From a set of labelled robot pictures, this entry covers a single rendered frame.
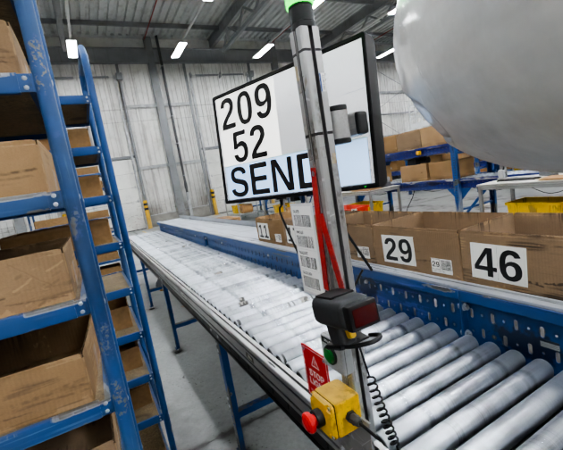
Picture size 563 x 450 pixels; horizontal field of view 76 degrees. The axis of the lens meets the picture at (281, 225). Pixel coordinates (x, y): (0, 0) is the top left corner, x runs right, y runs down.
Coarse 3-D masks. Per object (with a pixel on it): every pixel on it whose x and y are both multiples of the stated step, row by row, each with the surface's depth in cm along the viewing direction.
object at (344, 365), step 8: (320, 336) 73; (328, 336) 71; (336, 352) 68; (344, 352) 67; (336, 360) 68; (344, 360) 67; (352, 360) 68; (336, 368) 70; (344, 368) 68; (352, 368) 68
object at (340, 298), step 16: (336, 288) 67; (320, 304) 63; (336, 304) 59; (352, 304) 57; (368, 304) 58; (320, 320) 64; (336, 320) 59; (352, 320) 56; (368, 320) 57; (336, 336) 63; (352, 336) 61
